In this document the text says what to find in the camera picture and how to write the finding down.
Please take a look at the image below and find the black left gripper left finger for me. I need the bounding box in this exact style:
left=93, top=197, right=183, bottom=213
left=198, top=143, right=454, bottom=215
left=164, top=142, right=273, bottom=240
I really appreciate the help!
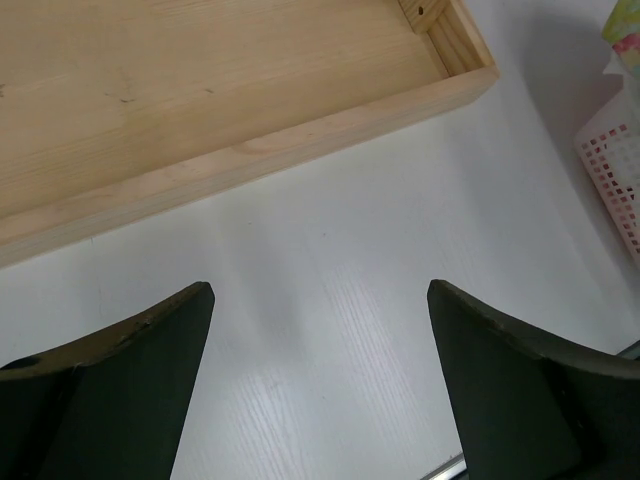
left=1, top=282, right=215, bottom=479

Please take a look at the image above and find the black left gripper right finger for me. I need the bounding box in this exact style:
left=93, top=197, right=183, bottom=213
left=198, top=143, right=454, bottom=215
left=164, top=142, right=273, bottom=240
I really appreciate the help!
left=427, top=280, right=639, bottom=479

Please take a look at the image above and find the floral pastel skirt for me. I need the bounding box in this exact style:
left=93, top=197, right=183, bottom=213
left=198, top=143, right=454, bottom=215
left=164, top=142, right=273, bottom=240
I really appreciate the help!
left=602, top=0, right=639, bottom=79

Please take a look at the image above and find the white plastic laundry basket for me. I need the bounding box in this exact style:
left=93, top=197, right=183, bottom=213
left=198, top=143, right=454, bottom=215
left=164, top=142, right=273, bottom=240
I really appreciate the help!
left=573, top=84, right=640, bottom=261

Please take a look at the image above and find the wooden clothes rack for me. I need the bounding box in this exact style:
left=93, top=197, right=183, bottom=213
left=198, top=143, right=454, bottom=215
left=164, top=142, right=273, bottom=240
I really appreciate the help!
left=1, top=1, right=499, bottom=265

